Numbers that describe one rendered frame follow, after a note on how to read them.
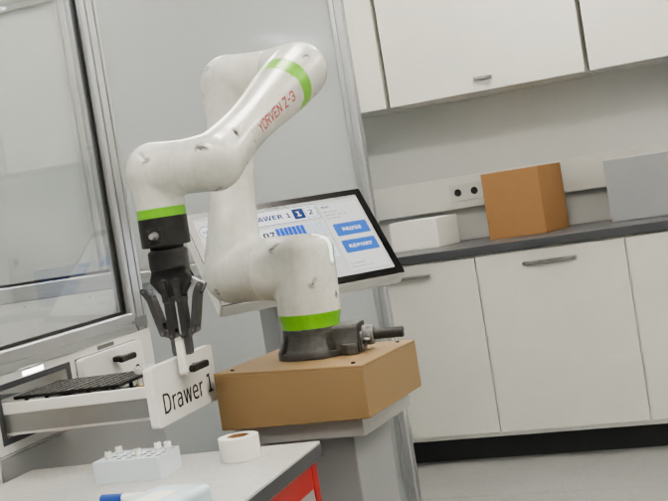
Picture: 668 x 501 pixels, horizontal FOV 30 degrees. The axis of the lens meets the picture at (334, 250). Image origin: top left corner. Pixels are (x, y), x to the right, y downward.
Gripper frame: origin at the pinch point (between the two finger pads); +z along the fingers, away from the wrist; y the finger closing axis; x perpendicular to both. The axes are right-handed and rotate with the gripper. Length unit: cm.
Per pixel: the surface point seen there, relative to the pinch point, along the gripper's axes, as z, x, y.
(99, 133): -48, 50, -35
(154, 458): 13.6, -26.3, 3.5
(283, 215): -23, 102, -11
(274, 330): 7, 94, -15
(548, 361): 53, 293, 27
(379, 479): 32.9, 26.7, 26.1
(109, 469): 14.8, -25.9, -5.1
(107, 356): 1.7, 31.5, -32.0
